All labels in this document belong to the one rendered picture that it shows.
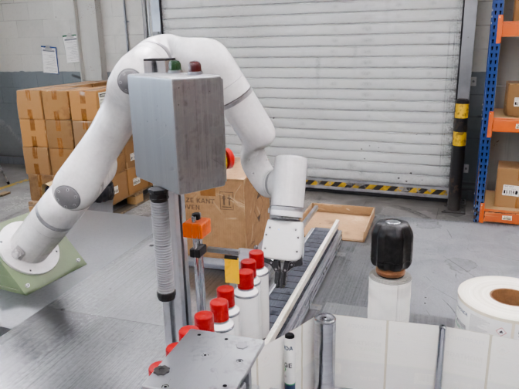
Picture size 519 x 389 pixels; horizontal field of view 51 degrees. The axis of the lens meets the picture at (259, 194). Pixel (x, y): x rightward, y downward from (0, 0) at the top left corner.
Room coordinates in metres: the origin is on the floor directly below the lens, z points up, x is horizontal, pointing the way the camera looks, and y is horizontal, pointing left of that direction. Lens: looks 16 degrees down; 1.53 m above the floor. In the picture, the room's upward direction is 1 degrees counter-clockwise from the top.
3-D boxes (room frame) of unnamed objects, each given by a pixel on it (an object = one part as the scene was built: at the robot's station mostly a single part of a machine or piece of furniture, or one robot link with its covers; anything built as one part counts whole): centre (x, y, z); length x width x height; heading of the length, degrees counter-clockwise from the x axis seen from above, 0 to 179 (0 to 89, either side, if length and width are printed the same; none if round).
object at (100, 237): (1.73, 0.65, 0.81); 0.90 x 0.90 x 0.04; 68
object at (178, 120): (0.95, 0.14, 1.38); 0.17 x 0.10 x 0.19; 36
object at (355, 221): (1.97, -0.29, 0.85); 0.30 x 0.26 x 0.04; 161
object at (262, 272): (1.10, 0.01, 0.98); 0.05 x 0.05 x 0.20
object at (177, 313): (1.03, 0.18, 1.16); 0.04 x 0.04 x 0.67; 71
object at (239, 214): (1.77, 0.12, 0.99); 0.30 x 0.24 x 0.27; 164
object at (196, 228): (0.98, 0.09, 1.05); 0.10 x 0.04 x 0.33; 71
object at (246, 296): (1.00, 0.03, 0.98); 0.05 x 0.05 x 0.20
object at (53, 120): (5.17, 1.54, 0.57); 1.20 x 0.85 x 1.14; 161
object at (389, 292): (1.01, -0.26, 1.03); 0.09 x 0.09 x 0.30
